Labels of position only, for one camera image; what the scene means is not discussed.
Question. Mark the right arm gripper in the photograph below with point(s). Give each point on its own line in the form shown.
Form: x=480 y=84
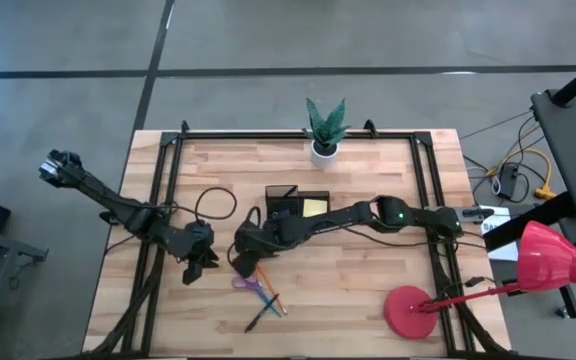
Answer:
x=258 y=240

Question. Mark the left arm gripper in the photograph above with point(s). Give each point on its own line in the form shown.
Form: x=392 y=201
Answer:
x=195 y=240

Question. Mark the orange pencil with pink eraser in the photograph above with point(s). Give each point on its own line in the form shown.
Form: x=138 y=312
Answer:
x=274 y=294

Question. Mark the black pen with white logo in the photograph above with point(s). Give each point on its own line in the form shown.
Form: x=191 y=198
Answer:
x=262 y=313

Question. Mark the black mesh desk organizer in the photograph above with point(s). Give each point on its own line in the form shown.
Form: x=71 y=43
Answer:
x=280 y=195

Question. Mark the yellow sticky note pad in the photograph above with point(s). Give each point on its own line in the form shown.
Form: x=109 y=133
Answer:
x=314 y=208

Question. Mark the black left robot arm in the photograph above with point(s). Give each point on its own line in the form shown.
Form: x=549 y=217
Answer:
x=113 y=202

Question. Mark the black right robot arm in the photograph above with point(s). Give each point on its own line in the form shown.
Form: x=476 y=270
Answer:
x=348 y=215

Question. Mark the white plant pot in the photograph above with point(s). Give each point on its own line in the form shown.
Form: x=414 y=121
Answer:
x=324 y=159

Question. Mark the green snake plant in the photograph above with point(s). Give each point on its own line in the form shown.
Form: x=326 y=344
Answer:
x=325 y=130

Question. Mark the red desk lamp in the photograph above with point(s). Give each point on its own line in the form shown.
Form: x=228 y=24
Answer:
x=410 y=312

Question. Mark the white paper sheet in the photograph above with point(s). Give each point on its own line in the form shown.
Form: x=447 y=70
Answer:
x=502 y=216

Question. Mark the black power brick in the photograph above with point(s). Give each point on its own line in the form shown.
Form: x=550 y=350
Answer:
x=508 y=181

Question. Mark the black slanted beam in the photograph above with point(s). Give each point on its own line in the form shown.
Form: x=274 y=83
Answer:
x=533 y=220

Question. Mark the black cart top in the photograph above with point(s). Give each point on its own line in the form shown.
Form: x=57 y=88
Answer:
x=573 y=150

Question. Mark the black aluminium table frame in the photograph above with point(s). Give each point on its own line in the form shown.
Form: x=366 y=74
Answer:
x=268 y=135

